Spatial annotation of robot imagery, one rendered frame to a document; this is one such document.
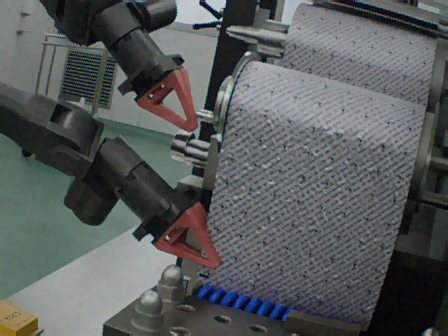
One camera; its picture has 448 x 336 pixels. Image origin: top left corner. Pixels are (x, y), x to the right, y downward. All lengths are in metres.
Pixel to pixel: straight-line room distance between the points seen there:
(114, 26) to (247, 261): 0.35
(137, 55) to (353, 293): 0.41
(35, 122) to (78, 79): 6.38
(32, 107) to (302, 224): 0.36
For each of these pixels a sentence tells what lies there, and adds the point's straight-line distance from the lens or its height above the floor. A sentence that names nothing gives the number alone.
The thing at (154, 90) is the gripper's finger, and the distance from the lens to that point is 0.98.
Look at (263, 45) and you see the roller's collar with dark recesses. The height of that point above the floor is 1.32.
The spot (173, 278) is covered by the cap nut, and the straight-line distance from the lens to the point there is 0.89.
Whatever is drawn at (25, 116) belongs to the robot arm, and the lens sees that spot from 0.93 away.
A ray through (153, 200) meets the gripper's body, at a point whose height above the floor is 1.13.
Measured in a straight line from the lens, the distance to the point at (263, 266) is 0.93.
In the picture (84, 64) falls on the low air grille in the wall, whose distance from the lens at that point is 7.27.
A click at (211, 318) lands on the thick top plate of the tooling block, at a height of 1.03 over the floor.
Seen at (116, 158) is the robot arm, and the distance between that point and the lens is 0.95.
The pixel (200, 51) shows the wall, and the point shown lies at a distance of 6.80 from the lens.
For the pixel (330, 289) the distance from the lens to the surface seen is 0.93.
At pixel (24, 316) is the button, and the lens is 1.02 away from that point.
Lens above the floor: 1.39
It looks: 13 degrees down
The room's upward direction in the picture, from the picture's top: 11 degrees clockwise
